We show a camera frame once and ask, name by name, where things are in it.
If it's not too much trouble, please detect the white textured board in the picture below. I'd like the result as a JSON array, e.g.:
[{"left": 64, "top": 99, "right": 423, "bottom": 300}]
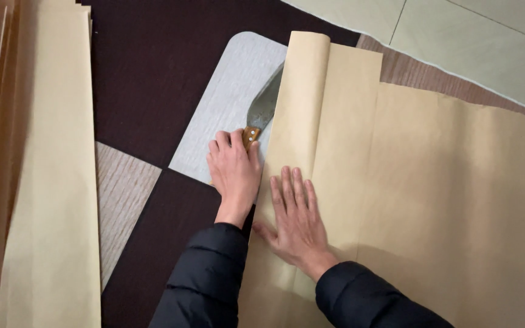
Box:
[{"left": 168, "top": 31, "right": 289, "bottom": 188}]

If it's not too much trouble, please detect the person's right hand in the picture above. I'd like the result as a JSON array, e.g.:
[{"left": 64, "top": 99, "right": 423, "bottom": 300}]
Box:
[{"left": 252, "top": 166, "right": 340, "bottom": 283}]

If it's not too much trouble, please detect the large kraft paper sheet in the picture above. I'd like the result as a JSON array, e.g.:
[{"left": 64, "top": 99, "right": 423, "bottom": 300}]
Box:
[{"left": 237, "top": 30, "right": 525, "bottom": 328}]

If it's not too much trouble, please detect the wooden-handled steel knife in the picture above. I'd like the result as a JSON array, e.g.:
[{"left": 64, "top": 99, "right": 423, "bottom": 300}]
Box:
[{"left": 208, "top": 61, "right": 286, "bottom": 186}]

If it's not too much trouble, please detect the person's left hand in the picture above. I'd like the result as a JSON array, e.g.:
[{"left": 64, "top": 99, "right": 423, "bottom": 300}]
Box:
[{"left": 206, "top": 129, "right": 263, "bottom": 228}]

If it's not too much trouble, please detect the stack of cut kraft papers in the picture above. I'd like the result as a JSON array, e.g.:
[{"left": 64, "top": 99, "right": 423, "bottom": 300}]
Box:
[{"left": 0, "top": 0, "right": 103, "bottom": 328}]

